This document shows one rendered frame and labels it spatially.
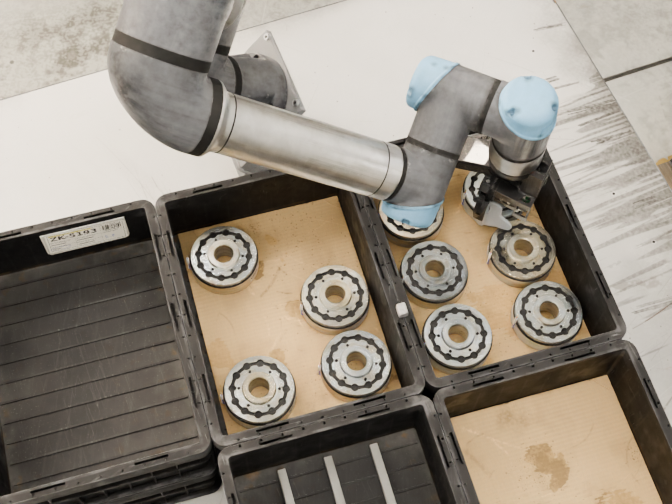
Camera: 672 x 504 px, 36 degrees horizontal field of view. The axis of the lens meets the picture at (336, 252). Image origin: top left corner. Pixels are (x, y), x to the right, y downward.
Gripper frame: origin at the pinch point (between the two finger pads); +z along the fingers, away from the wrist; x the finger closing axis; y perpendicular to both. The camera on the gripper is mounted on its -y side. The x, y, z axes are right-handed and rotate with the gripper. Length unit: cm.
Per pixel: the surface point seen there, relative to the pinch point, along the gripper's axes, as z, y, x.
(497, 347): 0.2, 11.6, -19.9
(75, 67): 89, -123, 26
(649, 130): 94, 19, 83
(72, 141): 14, -72, -17
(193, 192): -8.7, -38.7, -22.6
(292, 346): -1.2, -15.2, -34.7
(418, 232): -1.9, -7.0, -9.7
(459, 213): 2.1, -3.3, -2.1
